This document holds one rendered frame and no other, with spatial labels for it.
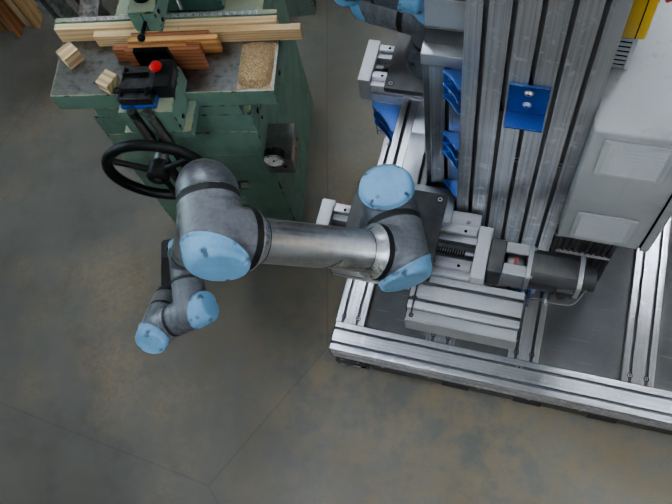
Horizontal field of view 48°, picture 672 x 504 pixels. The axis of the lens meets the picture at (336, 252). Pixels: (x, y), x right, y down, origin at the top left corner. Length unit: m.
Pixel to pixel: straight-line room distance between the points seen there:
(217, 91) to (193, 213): 0.68
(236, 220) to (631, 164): 0.74
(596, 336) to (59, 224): 1.97
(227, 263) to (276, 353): 1.29
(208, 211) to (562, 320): 1.34
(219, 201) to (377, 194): 0.38
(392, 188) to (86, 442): 1.55
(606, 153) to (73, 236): 2.08
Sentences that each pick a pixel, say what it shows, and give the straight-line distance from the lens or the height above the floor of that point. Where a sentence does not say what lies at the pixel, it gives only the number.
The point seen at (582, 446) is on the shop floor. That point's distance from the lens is 2.49.
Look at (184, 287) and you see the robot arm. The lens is 1.70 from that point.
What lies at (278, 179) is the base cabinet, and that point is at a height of 0.43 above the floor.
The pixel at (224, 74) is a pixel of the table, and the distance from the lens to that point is 1.98.
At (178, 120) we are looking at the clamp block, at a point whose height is 0.92.
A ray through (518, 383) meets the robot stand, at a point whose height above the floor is 0.21.
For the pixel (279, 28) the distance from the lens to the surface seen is 1.98.
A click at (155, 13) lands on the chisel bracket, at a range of 1.94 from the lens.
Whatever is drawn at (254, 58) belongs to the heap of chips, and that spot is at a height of 0.94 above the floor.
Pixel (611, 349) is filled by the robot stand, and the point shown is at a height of 0.21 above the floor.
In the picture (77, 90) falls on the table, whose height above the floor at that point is 0.90.
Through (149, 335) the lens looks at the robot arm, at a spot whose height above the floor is 0.90.
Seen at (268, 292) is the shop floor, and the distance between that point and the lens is 2.65.
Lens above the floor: 2.43
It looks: 66 degrees down
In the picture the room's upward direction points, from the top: 18 degrees counter-clockwise
